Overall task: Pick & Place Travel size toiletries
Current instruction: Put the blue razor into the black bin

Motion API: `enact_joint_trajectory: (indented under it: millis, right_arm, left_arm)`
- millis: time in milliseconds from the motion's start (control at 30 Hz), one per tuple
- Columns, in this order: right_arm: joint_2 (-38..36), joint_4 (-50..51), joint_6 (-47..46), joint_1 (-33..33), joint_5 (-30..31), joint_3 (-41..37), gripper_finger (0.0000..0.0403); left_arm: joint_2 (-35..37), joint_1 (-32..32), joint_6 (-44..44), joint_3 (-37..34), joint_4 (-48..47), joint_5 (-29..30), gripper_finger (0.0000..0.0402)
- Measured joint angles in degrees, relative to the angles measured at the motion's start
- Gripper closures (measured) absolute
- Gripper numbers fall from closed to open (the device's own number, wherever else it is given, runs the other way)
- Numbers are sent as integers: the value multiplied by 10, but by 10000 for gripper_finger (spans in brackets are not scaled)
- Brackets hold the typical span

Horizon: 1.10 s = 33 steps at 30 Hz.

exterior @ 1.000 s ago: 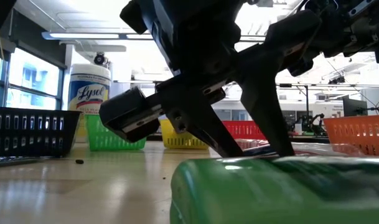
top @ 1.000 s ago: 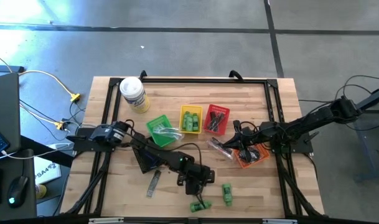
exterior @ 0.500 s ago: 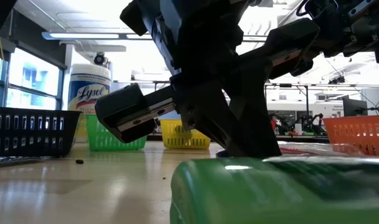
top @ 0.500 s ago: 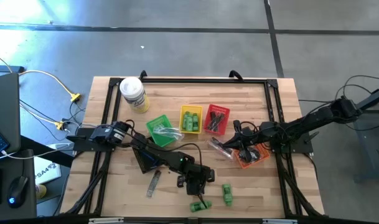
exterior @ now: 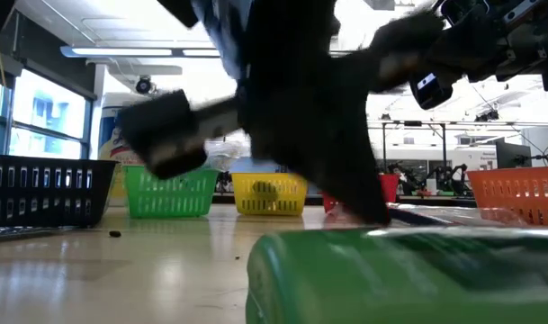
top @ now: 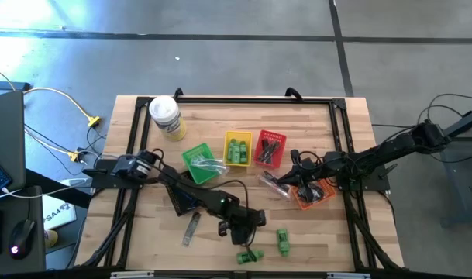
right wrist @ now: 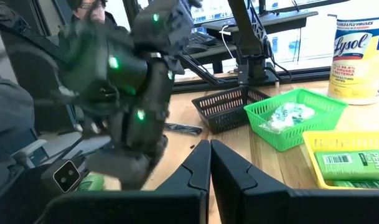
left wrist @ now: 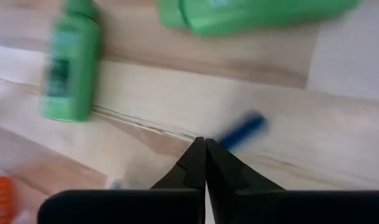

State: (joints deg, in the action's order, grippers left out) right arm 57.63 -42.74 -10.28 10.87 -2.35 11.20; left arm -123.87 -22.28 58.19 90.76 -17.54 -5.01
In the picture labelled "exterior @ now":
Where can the red plastic basket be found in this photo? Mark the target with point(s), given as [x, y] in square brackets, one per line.
[389, 186]

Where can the long ceiling light rail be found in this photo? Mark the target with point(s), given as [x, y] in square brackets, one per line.
[120, 51]

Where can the green plastic basket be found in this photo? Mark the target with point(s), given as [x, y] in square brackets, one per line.
[170, 198]

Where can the black plastic basket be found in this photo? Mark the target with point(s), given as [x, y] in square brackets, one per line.
[44, 193]

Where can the yellow plastic basket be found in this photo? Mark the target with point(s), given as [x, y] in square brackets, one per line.
[269, 194]

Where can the round black ceiling camera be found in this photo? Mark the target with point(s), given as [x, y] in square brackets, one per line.
[143, 85]

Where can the black monitor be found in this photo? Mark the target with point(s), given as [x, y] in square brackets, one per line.
[512, 155]

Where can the black ceiling camera cluster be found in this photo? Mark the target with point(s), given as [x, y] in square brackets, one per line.
[487, 116]

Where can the yellow Lysol wipes canister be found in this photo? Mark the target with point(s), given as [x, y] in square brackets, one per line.
[109, 144]

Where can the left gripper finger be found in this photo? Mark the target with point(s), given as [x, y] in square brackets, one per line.
[318, 175]
[359, 180]

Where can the black gantry frame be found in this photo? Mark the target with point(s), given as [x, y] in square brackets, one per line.
[413, 122]

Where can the small black crumb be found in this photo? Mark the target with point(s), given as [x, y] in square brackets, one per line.
[115, 234]

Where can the black window frame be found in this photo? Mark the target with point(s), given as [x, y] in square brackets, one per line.
[6, 126]

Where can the green travel bottle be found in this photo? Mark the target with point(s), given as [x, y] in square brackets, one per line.
[345, 279]

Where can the orange plastic basket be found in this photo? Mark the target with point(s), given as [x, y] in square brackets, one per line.
[516, 193]

